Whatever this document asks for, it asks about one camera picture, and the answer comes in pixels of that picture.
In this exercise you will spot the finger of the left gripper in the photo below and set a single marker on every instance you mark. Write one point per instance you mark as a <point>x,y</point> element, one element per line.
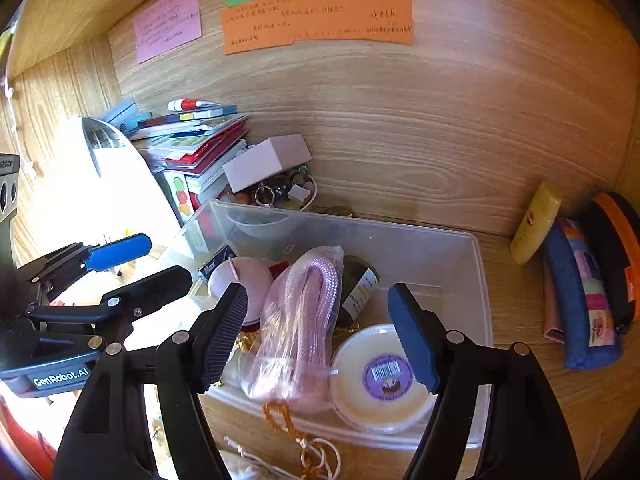
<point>123,305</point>
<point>79,259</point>

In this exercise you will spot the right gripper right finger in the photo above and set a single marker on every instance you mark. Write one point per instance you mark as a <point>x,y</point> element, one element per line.
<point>526,435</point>

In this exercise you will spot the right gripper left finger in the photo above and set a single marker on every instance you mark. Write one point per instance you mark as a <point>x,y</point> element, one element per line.
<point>108,436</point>

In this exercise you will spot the cream jar with lid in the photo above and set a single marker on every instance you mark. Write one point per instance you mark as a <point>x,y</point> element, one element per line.
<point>372,385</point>

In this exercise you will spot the pink round compact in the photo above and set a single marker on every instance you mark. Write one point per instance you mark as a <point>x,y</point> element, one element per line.
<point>253,274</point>

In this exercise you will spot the green spray bottle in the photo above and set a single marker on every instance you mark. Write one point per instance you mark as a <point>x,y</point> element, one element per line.
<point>359,281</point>

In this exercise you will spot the red and gold pouch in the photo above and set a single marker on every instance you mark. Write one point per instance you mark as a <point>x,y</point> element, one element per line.
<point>249,336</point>

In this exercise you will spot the white cloth pouch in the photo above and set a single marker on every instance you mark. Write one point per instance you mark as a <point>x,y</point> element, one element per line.
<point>242,464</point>

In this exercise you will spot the fruit pattern box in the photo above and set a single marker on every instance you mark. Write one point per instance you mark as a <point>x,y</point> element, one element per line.
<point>179,195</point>

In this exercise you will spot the pink wallet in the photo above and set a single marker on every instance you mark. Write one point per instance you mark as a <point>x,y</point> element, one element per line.
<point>553,327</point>

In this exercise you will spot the blue patchwork pencil case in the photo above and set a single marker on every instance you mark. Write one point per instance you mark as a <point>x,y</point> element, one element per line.
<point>590,341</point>

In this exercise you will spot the stack of books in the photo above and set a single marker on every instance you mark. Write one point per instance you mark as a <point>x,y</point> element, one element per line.
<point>194,137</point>

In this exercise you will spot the clear plastic storage bin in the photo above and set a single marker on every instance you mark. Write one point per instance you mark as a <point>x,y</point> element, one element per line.
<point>442,269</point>

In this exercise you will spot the white bowl of trinkets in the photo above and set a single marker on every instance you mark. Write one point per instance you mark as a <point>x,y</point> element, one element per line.
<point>294,189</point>

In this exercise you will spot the small white box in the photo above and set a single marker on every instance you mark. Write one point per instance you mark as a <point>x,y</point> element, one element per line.
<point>266,159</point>

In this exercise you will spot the yellow cosmetic tube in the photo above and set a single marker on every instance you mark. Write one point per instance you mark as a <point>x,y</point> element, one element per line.
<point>536,223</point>

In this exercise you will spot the black orange round case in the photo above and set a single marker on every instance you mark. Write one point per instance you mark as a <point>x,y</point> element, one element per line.
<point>611,227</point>

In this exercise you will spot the pink sticky note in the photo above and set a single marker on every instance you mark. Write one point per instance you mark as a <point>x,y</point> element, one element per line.
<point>165,25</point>

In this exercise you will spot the orange sticky note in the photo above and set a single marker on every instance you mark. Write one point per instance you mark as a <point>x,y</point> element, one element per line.
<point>263,24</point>

